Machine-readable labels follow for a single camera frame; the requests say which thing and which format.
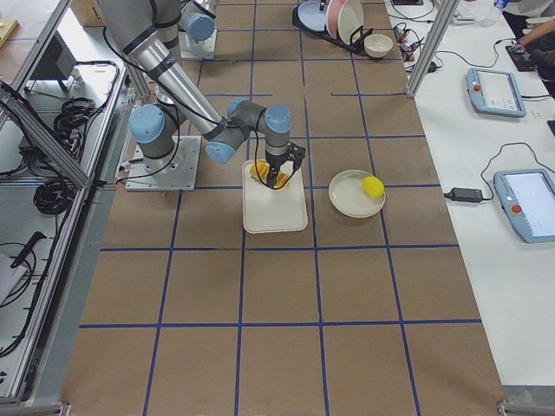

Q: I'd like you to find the cream round plate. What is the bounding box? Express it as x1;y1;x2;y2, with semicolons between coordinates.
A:
329;170;386;218

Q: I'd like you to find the far blue teach pendant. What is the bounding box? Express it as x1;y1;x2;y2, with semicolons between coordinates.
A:
466;68;526;118

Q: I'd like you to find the yellow croissant bread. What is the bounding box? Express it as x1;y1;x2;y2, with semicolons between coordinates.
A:
249;159;290;190

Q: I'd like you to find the white rectangular tray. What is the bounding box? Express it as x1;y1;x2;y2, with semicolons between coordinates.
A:
242;159;308;234

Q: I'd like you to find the blue teach pendant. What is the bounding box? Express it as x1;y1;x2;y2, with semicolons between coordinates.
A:
493;169;554;244
466;68;526;118

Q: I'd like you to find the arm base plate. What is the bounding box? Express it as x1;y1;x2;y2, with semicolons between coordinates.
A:
179;28;218;61
125;136;201;192

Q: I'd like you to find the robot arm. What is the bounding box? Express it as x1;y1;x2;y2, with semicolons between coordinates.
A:
178;0;219;42
98;1;305;190

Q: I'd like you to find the light blue plate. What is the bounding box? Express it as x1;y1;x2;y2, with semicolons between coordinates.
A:
297;0;328;31

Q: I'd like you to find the cream plate in rack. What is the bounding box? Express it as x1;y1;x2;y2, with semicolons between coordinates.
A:
337;0;364;45

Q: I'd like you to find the near blue teach pendant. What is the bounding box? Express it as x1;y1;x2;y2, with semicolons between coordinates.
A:
493;169;554;244

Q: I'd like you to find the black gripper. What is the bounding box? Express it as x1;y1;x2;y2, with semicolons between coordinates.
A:
265;142;305;188

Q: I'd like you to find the black dish rack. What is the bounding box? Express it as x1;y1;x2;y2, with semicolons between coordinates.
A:
291;1;374;55

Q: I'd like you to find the yellow lemon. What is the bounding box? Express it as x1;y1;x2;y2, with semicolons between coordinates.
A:
362;175;385;198

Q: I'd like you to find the black power adapter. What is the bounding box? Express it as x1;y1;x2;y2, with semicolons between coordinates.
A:
449;187;483;203

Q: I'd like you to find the aluminium frame post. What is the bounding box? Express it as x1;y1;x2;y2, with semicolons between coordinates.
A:
406;0;458;98

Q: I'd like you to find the pink plate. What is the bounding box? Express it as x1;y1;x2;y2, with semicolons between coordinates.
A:
325;0;344;39

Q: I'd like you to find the cream bowl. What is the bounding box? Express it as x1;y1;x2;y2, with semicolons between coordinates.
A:
363;33;394;59

